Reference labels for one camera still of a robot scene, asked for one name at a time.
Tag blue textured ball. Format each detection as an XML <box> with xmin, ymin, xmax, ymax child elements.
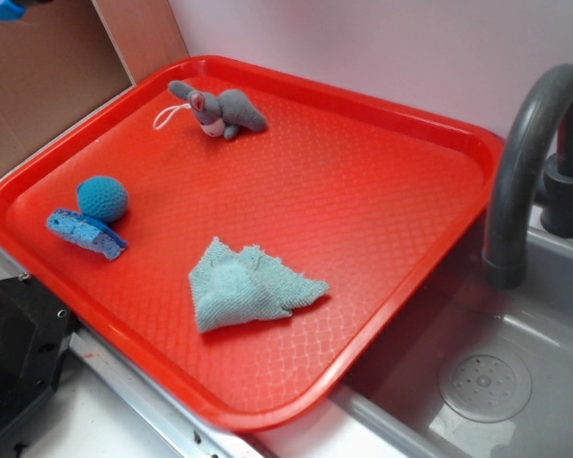
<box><xmin>76</xmin><ymin>176</ymin><xmax>129</xmax><ymax>224</ymax></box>

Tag blue rectangular block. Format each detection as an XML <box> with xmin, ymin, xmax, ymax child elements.
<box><xmin>0</xmin><ymin>0</ymin><xmax>26</xmax><ymax>22</ymax></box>

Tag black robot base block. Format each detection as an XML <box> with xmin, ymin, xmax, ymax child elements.
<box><xmin>0</xmin><ymin>277</ymin><xmax>76</xmax><ymax>443</ymax></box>

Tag red plastic tray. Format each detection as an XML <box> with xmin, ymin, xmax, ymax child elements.
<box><xmin>0</xmin><ymin>56</ymin><xmax>502</xmax><ymax>431</ymax></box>

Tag light blue folded cloth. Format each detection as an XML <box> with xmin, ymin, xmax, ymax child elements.
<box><xmin>189</xmin><ymin>238</ymin><xmax>329</xmax><ymax>333</ymax></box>

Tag grey plush bunny toy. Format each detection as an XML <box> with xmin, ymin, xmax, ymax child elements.
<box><xmin>153</xmin><ymin>80</ymin><xmax>268</xmax><ymax>140</ymax></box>

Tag blue sponge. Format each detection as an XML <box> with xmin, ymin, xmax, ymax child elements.
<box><xmin>46</xmin><ymin>208</ymin><xmax>128</xmax><ymax>260</ymax></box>

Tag grey plastic sink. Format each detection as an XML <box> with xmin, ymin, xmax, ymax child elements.
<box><xmin>331</xmin><ymin>221</ymin><xmax>573</xmax><ymax>457</ymax></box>

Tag round sink drain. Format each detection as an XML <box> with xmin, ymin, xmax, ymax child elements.
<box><xmin>438</xmin><ymin>349</ymin><xmax>533</xmax><ymax>424</ymax></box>

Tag grey curved faucet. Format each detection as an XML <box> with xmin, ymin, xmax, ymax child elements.
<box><xmin>482</xmin><ymin>64</ymin><xmax>573</xmax><ymax>289</ymax></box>

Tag brown cardboard panel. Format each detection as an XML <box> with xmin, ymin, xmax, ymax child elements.
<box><xmin>0</xmin><ymin>1</ymin><xmax>188</xmax><ymax>179</ymax></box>

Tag metal rail strip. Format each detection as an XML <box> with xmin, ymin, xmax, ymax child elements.
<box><xmin>0</xmin><ymin>228</ymin><xmax>249</xmax><ymax>458</ymax></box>

